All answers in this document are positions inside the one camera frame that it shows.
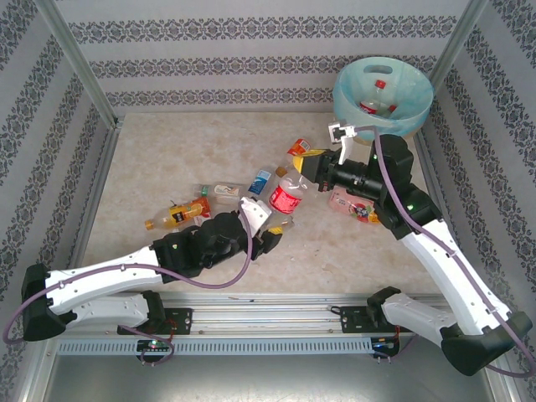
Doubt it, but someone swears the pink plastic bottle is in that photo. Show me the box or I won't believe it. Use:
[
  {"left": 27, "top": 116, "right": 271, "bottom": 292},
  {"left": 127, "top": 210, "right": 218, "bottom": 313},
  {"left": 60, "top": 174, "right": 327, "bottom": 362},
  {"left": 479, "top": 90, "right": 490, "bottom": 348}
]
[{"left": 327, "top": 186, "right": 382, "bottom": 225}]

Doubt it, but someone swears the orange juice bottle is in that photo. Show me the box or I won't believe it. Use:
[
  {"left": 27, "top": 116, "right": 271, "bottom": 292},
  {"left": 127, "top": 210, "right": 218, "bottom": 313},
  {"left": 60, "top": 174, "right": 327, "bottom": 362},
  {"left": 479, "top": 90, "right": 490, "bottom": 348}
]
[{"left": 144, "top": 197, "right": 213, "bottom": 232}]

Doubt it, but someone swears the green cap white label bottle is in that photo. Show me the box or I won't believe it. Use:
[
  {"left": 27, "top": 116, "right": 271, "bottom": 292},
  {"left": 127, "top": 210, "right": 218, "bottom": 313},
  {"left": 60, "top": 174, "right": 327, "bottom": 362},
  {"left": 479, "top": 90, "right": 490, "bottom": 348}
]
[{"left": 193, "top": 183, "right": 244, "bottom": 205}]

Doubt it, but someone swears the white bin with teal liner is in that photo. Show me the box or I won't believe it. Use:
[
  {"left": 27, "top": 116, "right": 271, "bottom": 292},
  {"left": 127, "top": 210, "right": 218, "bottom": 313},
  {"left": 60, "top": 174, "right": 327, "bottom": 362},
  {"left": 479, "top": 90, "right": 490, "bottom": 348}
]
[{"left": 333, "top": 56, "right": 435, "bottom": 142}]

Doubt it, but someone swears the orange label small bottle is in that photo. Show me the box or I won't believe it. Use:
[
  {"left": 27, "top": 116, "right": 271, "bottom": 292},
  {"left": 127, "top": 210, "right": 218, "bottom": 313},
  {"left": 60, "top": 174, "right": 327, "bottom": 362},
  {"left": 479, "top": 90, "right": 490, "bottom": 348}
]
[{"left": 274, "top": 137, "right": 315, "bottom": 177}]

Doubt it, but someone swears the blue label blue cap bottle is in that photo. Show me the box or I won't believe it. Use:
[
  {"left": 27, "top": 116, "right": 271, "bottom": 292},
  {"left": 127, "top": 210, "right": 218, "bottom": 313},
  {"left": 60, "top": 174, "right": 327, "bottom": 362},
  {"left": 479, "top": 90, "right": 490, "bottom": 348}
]
[{"left": 247, "top": 168, "right": 276, "bottom": 196}]

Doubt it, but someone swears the left small circuit board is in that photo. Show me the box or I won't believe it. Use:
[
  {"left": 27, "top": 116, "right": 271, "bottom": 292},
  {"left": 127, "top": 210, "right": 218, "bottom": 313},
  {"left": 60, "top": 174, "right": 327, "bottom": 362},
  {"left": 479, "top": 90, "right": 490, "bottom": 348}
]
[{"left": 137, "top": 338, "right": 173, "bottom": 352}]

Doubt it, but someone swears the small circuit board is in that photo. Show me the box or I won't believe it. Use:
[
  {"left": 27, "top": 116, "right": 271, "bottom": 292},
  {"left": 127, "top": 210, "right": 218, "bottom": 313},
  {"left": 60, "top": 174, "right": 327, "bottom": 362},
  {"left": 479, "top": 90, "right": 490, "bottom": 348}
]
[
  {"left": 371, "top": 336, "right": 401, "bottom": 351},
  {"left": 137, "top": 338, "right": 173, "bottom": 352}
]

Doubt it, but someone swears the steel sheet panel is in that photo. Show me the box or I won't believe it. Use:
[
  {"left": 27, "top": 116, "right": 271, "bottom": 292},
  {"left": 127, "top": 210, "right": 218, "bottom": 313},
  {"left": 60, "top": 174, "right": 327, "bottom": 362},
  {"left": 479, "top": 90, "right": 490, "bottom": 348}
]
[{"left": 39, "top": 353, "right": 495, "bottom": 402}]

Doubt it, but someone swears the right small circuit board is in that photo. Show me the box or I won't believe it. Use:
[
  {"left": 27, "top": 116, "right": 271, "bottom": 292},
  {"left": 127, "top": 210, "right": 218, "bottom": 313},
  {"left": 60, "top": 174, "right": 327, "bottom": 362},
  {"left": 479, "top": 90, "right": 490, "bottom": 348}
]
[{"left": 371, "top": 336, "right": 401, "bottom": 351}]

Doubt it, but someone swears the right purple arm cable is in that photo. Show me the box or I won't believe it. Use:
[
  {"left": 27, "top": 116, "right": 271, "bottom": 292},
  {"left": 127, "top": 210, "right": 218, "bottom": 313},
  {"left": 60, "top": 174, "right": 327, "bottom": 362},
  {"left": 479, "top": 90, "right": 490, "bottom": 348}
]
[{"left": 351, "top": 124, "right": 536, "bottom": 380}]

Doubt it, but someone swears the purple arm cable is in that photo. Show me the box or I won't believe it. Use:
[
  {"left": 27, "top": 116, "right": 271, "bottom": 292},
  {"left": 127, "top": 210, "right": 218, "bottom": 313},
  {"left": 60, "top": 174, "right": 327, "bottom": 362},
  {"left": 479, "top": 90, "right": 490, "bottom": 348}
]
[
  {"left": 351, "top": 124, "right": 536, "bottom": 380},
  {"left": 3, "top": 200, "right": 255, "bottom": 366}
]

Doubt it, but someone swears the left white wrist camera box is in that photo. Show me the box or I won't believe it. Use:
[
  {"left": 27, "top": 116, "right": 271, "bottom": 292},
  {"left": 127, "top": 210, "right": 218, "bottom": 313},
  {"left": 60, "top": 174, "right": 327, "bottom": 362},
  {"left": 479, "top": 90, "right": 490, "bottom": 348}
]
[{"left": 238, "top": 197, "right": 273, "bottom": 231}]

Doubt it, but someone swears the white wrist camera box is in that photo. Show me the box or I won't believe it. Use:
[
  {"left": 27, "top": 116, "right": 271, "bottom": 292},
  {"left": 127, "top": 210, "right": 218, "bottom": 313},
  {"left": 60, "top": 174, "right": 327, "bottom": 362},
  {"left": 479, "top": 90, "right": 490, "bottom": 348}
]
[
  {"left": 238, "top": 197, "right": 273, "bottom": 231},
  {"left": 327, "top": 119, "right": 357, "bottom": 167}
]

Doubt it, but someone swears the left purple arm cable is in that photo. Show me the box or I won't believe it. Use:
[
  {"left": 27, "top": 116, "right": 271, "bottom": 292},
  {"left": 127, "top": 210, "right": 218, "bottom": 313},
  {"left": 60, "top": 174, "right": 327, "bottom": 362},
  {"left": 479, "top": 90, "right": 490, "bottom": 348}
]
[{"left": 3, "top": 200, "right": 255, "bottom": 366}]

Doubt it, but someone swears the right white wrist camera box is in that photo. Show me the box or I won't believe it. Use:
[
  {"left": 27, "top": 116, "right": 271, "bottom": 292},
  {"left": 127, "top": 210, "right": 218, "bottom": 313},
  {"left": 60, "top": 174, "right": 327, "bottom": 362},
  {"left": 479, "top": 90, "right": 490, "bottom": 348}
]
[{"left": 327, "top": 119, "right": 357, "bottom": 167}]

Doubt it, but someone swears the left black mount plate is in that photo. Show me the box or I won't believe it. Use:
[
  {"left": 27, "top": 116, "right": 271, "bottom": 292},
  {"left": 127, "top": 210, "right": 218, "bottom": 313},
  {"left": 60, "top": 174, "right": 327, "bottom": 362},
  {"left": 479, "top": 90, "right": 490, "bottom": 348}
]
[{"left": 116, "top": 307, "right": 194, "bottom": 336}]

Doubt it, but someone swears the black mount plate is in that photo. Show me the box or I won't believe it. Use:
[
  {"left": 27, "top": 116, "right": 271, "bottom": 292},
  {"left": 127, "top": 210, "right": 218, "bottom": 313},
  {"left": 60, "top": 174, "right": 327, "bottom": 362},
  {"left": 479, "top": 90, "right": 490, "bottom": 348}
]
[
  {"left": 116, "top": 307, "right": 194, "bottom": 336},
  {"left": 339, "top": 304, "right": 419, "bottom": 335}
]

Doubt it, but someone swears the aluminium side rail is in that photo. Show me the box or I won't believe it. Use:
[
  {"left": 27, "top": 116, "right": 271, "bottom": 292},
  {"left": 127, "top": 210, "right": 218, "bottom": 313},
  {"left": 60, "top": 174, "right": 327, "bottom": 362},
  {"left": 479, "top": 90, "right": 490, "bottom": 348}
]
[
  {"left": 56, "top": 119, "right": 122, "bottom": 305},
  {"left": 412, "top": 125, "right": 477, "bottom": 301}
]

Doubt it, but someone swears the slotted grey cable tray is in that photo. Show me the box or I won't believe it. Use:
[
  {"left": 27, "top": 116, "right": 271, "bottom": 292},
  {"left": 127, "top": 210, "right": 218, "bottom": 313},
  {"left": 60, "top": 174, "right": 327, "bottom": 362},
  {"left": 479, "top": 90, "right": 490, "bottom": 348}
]
[{"left": 56, "top": 337, "right": 376, "bottom": 357}]

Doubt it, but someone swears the right black mount plate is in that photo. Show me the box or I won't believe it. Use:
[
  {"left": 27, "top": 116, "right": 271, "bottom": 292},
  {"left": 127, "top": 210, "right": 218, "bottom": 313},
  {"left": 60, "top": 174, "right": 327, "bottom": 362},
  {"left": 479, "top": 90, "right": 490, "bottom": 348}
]
[{"left": 339, "top": 304, "right": 419, "bottom": 335}]

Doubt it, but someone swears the aluminium frame post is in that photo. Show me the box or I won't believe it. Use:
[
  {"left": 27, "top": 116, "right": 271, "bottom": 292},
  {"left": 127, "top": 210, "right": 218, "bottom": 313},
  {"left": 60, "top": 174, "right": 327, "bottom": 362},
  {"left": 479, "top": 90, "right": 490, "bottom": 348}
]
[
  {"left": 427, "top": 0, "right": 489, "bottom": 89},
  {"left": 35, "top": 0, "right": 123, "bottom": 126}
]

